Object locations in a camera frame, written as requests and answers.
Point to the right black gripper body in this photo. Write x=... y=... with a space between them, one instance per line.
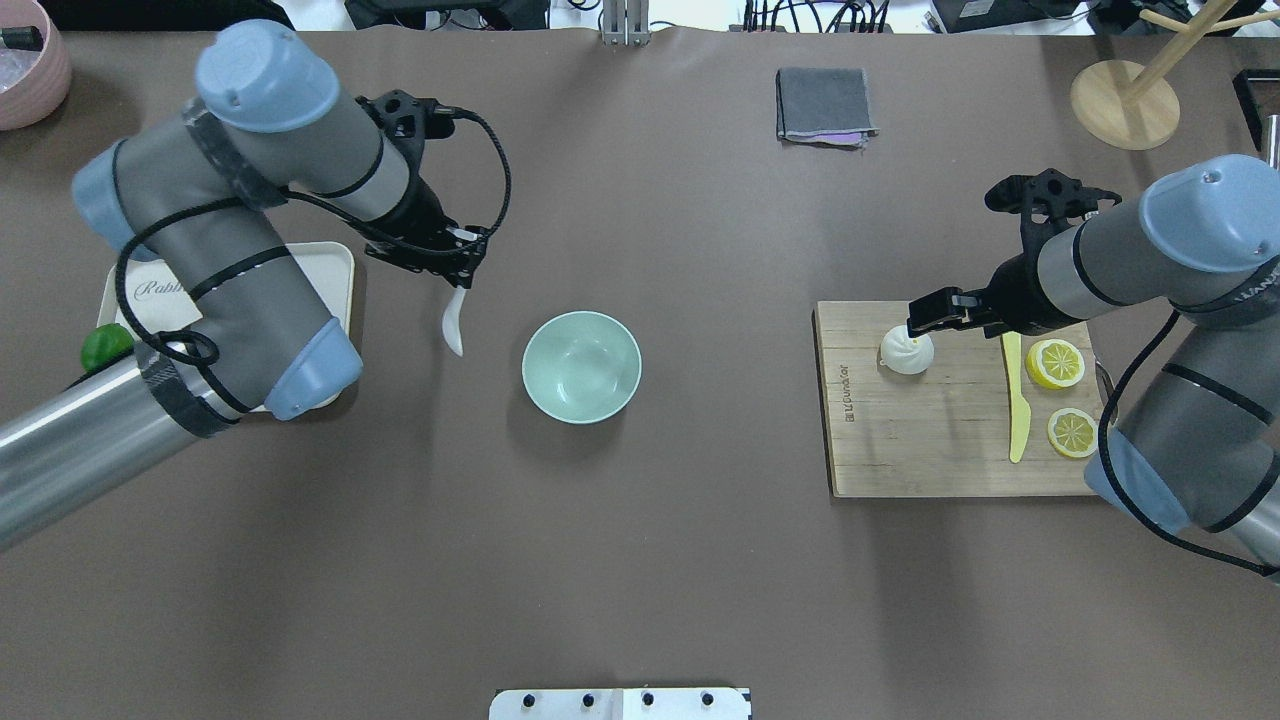
x=1012 y=287

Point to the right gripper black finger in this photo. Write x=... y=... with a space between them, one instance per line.
x=948 y=309

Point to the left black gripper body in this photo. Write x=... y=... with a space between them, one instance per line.
x=424 y=216

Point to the white ceramic spoon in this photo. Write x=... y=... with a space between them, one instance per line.
x=451 y=322

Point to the white steamed bun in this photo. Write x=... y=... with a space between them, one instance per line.
x=905 y=354

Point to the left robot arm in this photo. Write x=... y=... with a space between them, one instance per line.
x=209 y=316

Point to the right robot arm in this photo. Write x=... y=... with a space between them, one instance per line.
x=1182 y=446

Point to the mint green bowl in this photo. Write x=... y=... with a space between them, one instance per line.
x=582 y=367

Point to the pink bowl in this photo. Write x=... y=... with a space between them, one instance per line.
x=34 y=84

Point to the lower lemon half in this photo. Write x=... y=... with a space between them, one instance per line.
x=1055 y=364

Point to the yellow plastic knife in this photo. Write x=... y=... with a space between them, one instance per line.
x=1020 y=413

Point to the bamboo cutting board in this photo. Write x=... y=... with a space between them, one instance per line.
x=942 y=433

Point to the upper lemon slice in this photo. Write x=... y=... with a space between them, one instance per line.
x=1072 y=433

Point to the wooden mug tree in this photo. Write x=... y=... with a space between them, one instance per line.
x=1131 y=106

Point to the grey folded cloth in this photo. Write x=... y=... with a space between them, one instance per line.
x=824 y=106

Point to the cream rabbit tray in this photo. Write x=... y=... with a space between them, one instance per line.
x=330 y=275

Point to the green lime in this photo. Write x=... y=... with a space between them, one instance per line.
x=103 y=346

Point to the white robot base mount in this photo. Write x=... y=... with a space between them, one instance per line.
x=623 y=703

